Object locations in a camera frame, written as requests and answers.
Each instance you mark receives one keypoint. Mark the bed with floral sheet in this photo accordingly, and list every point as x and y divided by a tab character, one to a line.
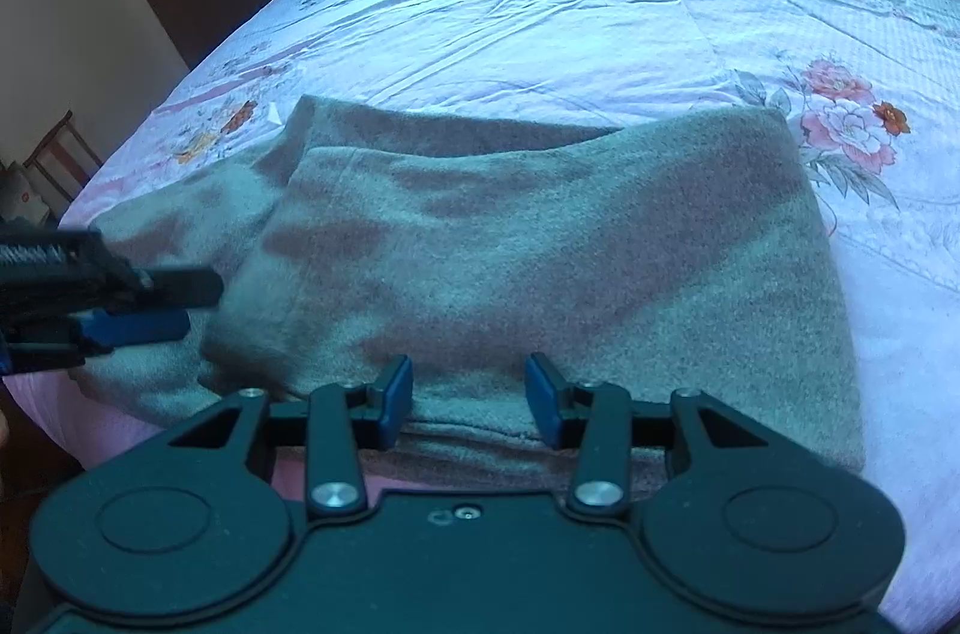
525	4

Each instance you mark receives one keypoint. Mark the wooden chair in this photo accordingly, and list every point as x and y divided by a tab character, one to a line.
64	154

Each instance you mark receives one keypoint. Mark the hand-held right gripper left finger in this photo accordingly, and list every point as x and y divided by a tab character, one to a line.
396	401

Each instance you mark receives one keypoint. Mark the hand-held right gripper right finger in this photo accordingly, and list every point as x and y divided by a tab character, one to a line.
544	398

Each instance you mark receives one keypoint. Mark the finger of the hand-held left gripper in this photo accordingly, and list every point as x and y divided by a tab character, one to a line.
184	289
142	328

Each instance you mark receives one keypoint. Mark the grey-brown pants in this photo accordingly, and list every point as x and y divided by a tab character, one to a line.
525	229

